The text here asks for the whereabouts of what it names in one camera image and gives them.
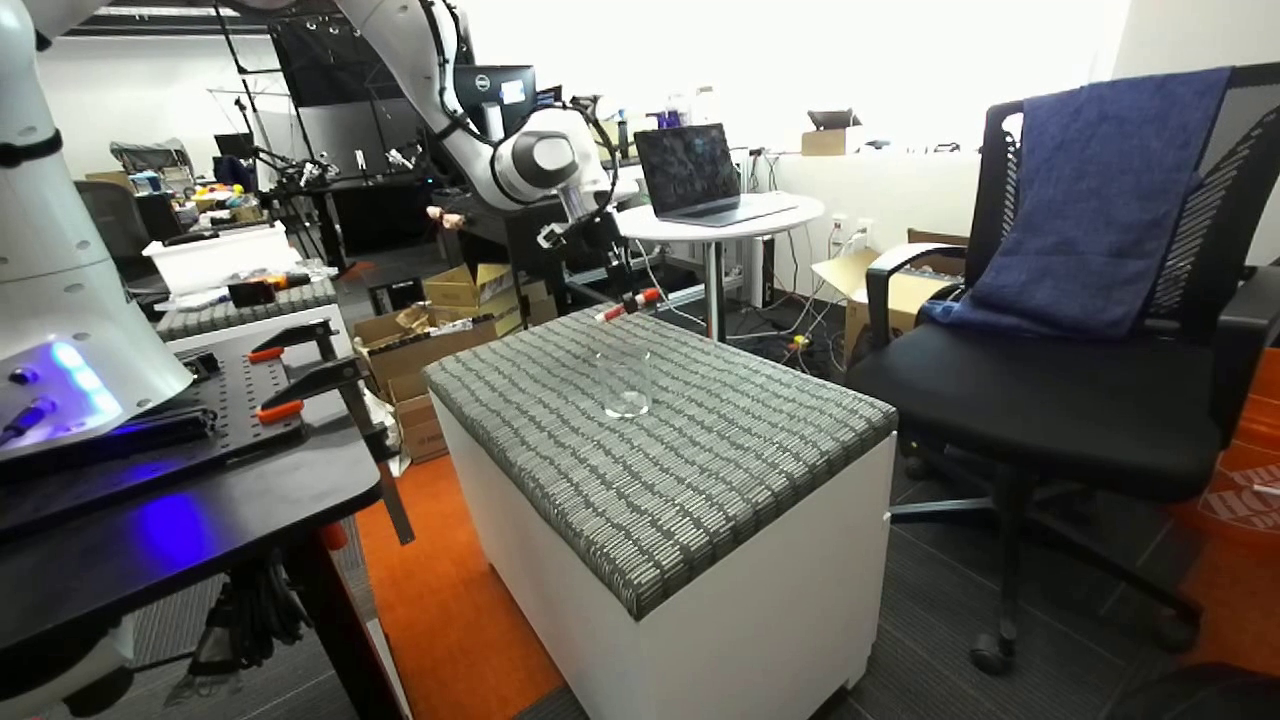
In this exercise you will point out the cardboard box on counter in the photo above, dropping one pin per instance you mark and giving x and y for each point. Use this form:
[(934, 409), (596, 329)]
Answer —
[(826, 141)]

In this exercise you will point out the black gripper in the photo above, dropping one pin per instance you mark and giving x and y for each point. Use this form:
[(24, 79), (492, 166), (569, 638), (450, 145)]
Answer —
[(590, 248)]

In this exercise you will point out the open flat cardboard box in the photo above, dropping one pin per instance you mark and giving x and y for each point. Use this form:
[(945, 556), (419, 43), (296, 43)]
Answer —
[(852, 285)]

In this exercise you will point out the black and orange tool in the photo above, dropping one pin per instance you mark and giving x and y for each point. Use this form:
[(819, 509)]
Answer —
[(266, 285)]

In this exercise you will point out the black robot desk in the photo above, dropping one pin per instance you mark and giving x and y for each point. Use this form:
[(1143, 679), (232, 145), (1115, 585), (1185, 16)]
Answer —
[(201, 523)]

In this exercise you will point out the clear glass cup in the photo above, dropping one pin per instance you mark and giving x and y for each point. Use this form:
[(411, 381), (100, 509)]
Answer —
[(626, 402)]

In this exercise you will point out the small cardboard box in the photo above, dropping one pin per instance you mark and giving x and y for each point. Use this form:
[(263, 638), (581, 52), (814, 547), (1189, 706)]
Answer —
[(487, 285)]

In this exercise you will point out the large printed cardboard box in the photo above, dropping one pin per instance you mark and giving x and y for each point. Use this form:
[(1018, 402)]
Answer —
[(441, 360)]

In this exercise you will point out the grey open laptop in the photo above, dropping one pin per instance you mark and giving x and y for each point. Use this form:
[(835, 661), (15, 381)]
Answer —
[(687, 166)]

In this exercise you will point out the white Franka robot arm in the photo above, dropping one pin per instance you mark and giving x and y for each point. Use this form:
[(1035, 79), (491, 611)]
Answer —
[(53, 202)]

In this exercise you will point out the dark blue cloth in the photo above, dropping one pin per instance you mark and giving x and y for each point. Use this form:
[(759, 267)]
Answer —
[(1093, 202)]

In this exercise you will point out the grey woven mat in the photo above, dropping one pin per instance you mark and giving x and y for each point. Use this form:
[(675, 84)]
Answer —
[(201, 320)]

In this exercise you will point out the black office chair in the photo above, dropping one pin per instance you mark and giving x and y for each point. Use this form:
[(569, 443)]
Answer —
[(1064, 402)]

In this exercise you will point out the white marker with red cap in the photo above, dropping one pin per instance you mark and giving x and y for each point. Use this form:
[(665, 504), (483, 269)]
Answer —
[(626, 307)]

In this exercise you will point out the round white table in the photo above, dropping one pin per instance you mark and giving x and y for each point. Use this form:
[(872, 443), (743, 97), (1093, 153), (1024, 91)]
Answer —
[(745, 213)]

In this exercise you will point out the white sheet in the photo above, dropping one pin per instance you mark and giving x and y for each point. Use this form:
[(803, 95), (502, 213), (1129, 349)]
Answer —
[(185, 261)]

